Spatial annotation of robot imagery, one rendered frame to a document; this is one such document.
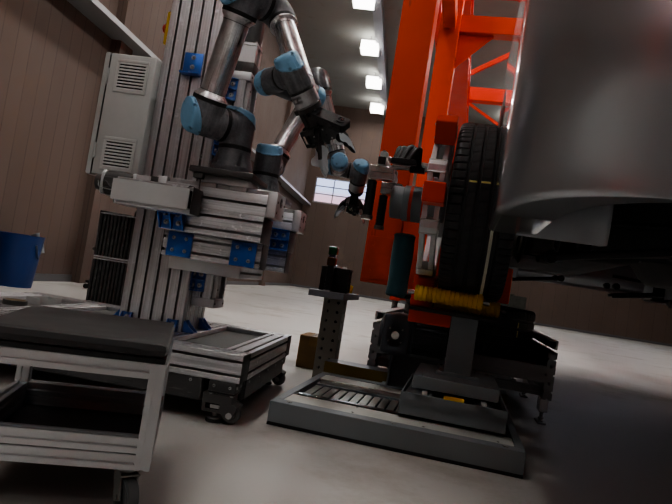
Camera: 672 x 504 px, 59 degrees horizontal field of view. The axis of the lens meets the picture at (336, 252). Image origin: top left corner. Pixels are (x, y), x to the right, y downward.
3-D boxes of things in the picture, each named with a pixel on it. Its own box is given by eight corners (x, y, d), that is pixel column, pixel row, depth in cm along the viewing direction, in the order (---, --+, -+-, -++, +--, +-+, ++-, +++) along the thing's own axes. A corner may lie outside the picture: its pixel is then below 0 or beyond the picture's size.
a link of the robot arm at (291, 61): (283, 52, 171) (302, 45, 165) (300, 88, 176) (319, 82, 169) (265, 63, 167) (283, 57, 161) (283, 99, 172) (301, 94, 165)
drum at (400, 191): (441, 224, 226) (447, 187, 226) (386, 216, 230) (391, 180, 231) (442, 228, 239) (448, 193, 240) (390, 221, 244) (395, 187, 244)
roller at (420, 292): (489, 312, 212) (491, 295, 212) (406, 298, 218) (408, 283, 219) (488, 311, 218) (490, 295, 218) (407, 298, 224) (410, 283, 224)
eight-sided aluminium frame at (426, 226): (430, 274, 205) (454, 119, 207) (411, 272, 207) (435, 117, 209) (436, 279, 258) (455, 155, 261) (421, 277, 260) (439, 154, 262)
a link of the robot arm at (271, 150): (250, 169, 255) (255, 138, 256) (254, 174, 268) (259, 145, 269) (278, 173, 255) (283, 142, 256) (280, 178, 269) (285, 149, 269)
